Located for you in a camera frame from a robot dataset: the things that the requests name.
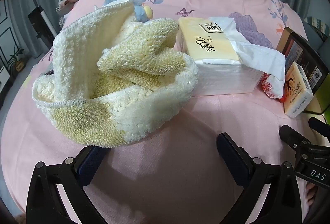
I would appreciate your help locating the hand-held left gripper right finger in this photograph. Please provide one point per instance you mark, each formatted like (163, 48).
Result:
(229, 154)

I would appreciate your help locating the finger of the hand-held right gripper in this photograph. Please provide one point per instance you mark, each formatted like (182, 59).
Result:
(294, 137)
(321, 127)

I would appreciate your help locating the yellow tissue pack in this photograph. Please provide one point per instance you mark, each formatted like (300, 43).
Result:
(206, 40)

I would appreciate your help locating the potted plant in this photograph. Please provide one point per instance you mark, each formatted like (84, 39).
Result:
(19, 65)

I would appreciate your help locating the purple knitted cloth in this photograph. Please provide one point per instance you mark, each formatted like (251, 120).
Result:
(245, 22)

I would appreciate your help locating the yellow and white fluffy towel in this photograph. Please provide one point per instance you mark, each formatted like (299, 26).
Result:
(116, 110)

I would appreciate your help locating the small white orange tissue packet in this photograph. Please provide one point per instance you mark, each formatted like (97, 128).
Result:
(296, 95)

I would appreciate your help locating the green striped cushion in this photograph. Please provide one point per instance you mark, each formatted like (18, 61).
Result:
(318, 25)

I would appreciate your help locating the red and white crochet item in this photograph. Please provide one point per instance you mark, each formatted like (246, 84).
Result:
(268, 87)

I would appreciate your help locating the dark tin box gold rim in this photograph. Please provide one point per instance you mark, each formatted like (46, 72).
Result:
(304, 53)

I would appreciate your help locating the blue-grey sofa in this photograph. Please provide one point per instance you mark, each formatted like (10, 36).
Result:
(315, 44)

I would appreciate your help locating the pink printed bedsheet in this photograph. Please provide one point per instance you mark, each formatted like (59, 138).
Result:
(180, 123)

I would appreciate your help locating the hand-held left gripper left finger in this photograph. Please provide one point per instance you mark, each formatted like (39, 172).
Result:
(89, 164)

